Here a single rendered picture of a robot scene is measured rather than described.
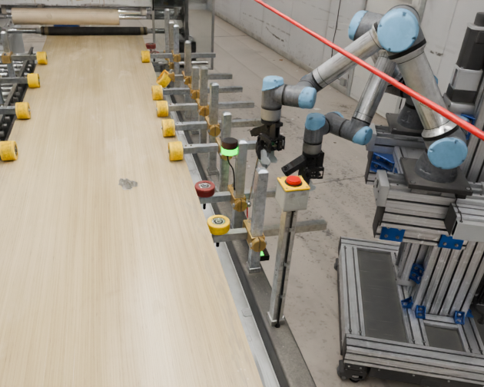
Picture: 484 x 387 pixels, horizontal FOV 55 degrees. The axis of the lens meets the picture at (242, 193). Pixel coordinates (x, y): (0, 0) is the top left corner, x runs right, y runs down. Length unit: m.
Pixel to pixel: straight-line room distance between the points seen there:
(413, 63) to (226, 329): 0.96
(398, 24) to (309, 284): 1.69
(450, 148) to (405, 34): 0.39
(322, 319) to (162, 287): 1.38
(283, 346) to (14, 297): 0.78
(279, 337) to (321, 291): 1.26
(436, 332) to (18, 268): 1.81
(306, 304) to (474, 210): 1.15
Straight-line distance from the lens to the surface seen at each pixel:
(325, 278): 2.84
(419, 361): 2.25
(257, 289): 1.66
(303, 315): 2.59
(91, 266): 1.47
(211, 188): 1.80
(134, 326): 1.27
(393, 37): 1.52
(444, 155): 1.62
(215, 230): 1.59
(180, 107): 2.46
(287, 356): 1.48
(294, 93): 1.66
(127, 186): 1.82
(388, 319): 2.40
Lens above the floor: 1.83
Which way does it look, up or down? 31 degrees down
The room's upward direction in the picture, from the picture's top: 4 degrees clockwise
